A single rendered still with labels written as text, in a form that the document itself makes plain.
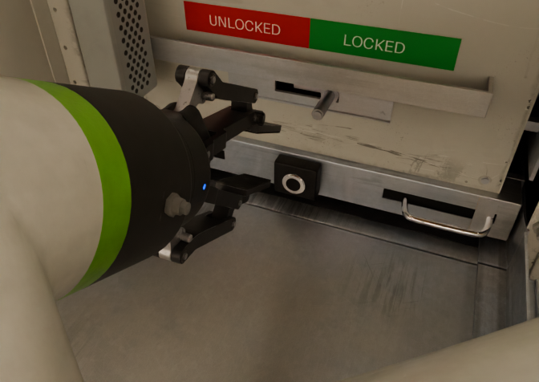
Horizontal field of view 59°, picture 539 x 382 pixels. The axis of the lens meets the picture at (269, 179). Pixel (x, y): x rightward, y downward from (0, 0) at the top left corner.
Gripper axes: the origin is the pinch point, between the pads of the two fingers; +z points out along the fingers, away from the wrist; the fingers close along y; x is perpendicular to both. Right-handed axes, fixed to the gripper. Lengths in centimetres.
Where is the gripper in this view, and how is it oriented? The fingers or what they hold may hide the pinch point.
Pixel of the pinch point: (251, 155)
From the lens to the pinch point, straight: 45.1
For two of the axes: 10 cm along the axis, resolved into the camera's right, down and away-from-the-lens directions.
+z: 3.1, -1.1, 9.4
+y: -1.8, 9.7, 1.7
